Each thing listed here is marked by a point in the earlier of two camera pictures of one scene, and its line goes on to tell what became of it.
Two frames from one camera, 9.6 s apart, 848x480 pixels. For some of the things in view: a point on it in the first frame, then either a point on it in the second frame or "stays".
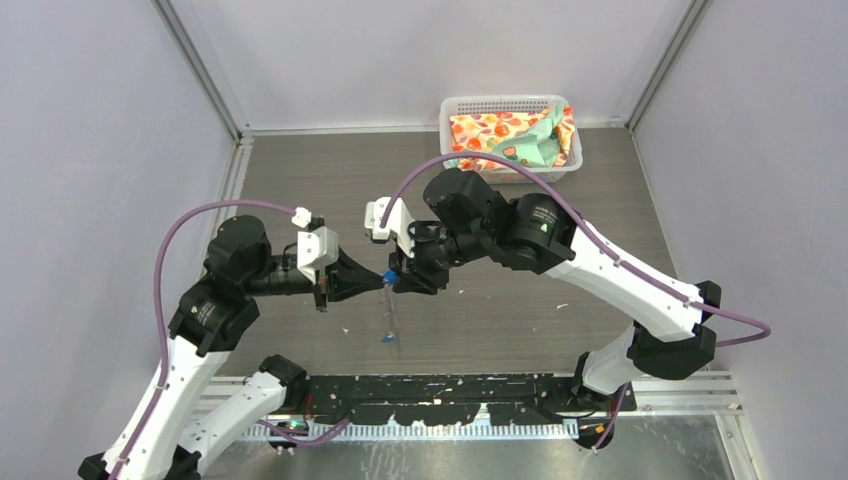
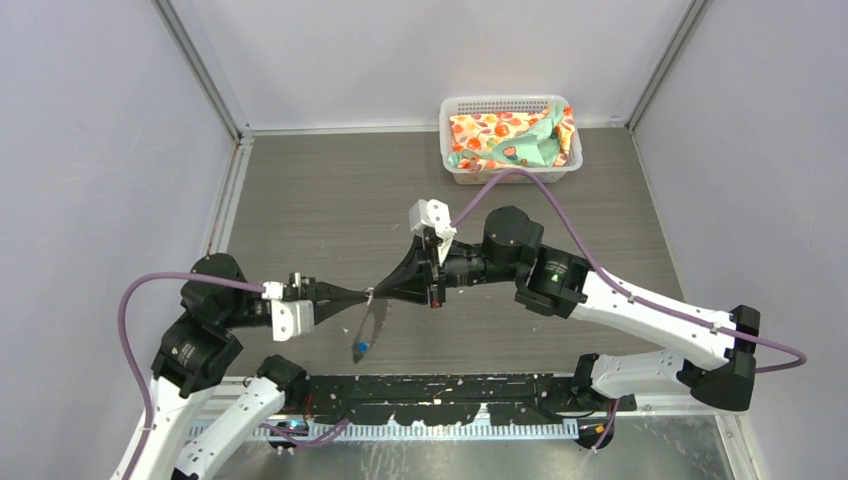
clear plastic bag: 390,279 -> 362,342
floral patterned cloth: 539,138 stays
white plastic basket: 539,131 stays
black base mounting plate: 404,400 stays
